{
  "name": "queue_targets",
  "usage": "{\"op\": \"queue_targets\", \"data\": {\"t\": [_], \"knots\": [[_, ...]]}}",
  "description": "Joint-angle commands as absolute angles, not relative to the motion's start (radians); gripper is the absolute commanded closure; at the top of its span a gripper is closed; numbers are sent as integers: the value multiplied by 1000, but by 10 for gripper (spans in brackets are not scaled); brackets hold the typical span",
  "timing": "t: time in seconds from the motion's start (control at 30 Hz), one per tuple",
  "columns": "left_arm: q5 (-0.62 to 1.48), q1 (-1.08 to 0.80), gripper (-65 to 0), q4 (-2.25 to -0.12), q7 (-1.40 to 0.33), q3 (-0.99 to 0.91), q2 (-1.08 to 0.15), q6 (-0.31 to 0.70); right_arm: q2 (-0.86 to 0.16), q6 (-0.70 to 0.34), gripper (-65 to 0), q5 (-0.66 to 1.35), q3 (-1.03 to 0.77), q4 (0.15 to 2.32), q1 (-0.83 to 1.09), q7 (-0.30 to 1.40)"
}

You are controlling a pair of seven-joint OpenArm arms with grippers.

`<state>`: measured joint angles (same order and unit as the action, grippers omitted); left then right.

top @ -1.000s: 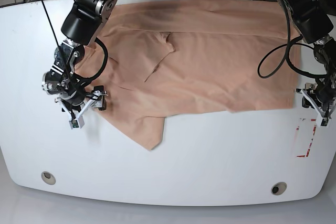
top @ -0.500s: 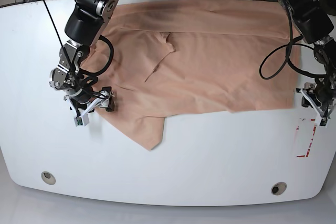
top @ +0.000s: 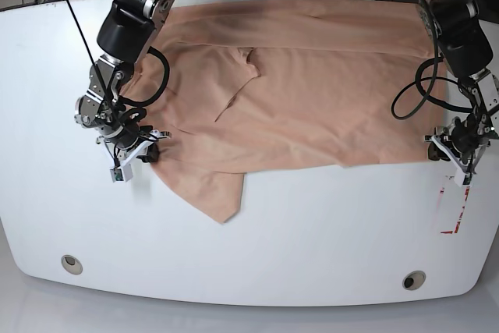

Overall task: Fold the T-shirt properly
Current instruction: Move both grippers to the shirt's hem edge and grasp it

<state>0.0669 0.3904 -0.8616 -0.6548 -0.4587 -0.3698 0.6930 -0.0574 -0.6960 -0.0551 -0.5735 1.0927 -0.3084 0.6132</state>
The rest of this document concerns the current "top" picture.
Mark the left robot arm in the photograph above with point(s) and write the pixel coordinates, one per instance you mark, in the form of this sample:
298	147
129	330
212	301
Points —
460	43

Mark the left table grommet hole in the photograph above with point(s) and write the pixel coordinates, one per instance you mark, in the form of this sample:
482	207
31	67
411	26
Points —
71	265

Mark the table grommet hole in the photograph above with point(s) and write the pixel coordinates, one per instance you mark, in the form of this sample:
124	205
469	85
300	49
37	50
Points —
414	280
71	265

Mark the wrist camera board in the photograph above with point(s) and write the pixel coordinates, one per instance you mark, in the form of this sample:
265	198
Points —
462	178
121	173

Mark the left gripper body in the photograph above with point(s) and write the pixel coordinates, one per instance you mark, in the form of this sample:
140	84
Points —
464	141

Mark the red tape marking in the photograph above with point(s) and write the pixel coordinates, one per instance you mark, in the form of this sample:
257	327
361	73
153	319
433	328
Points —
450	206

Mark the peach T-shirt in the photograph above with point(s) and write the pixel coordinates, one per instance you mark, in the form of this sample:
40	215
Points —
286	84

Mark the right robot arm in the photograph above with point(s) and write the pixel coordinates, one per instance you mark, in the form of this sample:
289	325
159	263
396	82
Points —
125	37

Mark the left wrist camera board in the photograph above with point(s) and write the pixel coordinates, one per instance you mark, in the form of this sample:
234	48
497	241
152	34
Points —
462	178

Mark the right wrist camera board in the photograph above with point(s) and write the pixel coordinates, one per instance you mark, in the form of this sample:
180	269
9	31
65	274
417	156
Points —
121	173

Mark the right table grommet hole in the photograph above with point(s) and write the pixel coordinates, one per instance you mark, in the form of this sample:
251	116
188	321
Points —
414	280

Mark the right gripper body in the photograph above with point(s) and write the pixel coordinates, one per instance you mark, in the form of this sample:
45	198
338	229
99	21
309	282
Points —
123	148

